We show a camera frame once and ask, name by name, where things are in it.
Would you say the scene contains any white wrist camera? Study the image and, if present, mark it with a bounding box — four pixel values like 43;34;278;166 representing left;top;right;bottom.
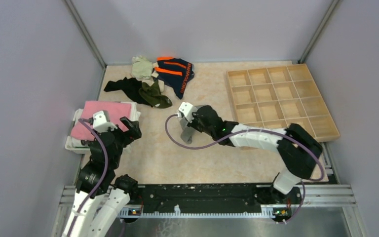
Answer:
92;110;117;133
177;102;198;122

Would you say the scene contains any pink folded cloth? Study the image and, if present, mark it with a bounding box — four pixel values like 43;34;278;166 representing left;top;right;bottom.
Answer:
70;101;141;141

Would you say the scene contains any white perforated plastic basket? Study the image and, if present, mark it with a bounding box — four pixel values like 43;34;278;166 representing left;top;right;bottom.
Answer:
65;109;135;155

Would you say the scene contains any aluminium frame rail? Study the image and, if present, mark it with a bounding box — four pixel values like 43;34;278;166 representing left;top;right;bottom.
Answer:
50;185;370;237

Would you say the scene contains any light green underwear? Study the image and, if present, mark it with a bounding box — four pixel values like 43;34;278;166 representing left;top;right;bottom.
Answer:
131;56;153;79

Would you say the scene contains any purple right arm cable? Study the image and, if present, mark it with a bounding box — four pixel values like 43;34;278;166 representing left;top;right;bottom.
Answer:
165;114;326;225

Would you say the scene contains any navy orange underwear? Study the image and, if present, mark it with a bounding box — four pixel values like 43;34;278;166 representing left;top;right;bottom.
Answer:
153;57;195;99

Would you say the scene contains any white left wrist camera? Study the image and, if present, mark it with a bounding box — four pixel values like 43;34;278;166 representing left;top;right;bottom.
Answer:
92;110;117;133

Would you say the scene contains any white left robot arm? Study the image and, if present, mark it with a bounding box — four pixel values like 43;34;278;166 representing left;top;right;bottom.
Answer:
62;112;142;237

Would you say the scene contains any wooden compartment tray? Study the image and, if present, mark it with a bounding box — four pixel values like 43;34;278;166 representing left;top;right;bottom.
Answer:
227;64;340;142

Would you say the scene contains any grey underwear white waistband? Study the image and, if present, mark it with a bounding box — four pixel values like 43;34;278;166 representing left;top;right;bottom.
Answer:
178;102;205;144

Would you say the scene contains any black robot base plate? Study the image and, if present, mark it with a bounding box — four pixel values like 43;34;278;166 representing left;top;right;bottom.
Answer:
120;183;302;218

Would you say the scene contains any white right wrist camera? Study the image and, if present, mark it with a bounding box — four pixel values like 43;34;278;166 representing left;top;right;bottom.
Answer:
177;102;198;122

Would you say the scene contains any dark green underwear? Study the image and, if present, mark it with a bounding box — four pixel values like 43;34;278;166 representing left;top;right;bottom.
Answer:
139;83;173;109

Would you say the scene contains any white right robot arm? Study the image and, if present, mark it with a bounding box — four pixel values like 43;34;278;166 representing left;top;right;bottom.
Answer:
178;102;323;203

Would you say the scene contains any black underwear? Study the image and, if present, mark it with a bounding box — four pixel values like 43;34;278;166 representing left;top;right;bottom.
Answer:
104;77;151;106

